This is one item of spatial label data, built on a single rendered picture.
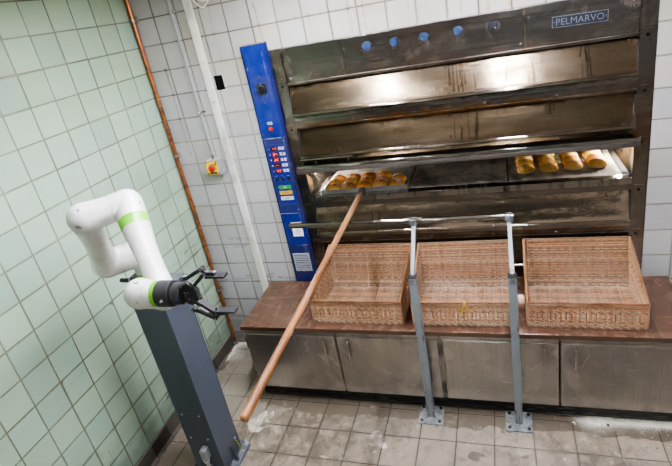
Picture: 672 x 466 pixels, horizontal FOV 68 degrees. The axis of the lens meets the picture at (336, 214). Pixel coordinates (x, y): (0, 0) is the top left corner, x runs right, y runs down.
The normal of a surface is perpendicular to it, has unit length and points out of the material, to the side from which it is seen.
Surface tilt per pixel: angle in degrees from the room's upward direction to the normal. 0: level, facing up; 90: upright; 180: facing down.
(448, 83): 70
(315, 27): 90
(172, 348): 90
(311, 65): 90
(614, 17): 90
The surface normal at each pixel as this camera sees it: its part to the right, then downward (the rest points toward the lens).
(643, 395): -0.27, 0.42
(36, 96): 0.95, -0.05
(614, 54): -0.32, 0.09
